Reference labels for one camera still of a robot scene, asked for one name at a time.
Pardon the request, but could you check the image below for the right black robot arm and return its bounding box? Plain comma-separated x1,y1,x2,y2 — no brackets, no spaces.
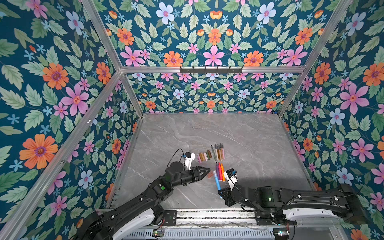
218,178,370,225

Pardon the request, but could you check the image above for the purple marker pen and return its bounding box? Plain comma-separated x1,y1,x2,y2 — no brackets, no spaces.
215,162,220,182

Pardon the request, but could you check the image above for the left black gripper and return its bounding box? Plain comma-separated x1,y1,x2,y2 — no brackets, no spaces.
171,165,213,190

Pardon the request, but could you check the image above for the blue marker pen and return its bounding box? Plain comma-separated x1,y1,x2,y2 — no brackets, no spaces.
213,170,221,191

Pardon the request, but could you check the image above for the red marker pen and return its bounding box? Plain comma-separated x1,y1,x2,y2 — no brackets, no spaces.
218,163,222,182

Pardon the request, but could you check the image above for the aluminium front rail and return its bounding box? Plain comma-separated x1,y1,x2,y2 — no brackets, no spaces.
92,208,340,229

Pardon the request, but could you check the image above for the ochre brown marker pen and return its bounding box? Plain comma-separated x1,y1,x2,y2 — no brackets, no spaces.
219,143,224,161

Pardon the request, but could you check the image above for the black hook bar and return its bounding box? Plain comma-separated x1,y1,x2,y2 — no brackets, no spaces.
179,66,243,75

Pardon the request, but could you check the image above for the dark green brown marker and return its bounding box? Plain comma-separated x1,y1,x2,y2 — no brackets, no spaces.
211,146,218,162

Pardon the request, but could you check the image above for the white vented cable duct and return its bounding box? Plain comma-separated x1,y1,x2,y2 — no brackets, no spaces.
124,229,275,240

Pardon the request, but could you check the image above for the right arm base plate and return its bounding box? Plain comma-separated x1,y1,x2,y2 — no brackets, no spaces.
254,210,297,226

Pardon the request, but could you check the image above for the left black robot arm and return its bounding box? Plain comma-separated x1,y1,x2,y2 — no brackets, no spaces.
72,162,211,240

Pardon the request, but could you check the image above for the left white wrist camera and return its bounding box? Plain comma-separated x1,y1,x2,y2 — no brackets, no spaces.
183,152,196,171

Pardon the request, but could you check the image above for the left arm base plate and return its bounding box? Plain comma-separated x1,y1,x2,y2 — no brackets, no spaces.
151,209,178,227

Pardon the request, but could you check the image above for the orange marker pen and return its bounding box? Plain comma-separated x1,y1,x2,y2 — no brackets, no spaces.
220,163,226,182

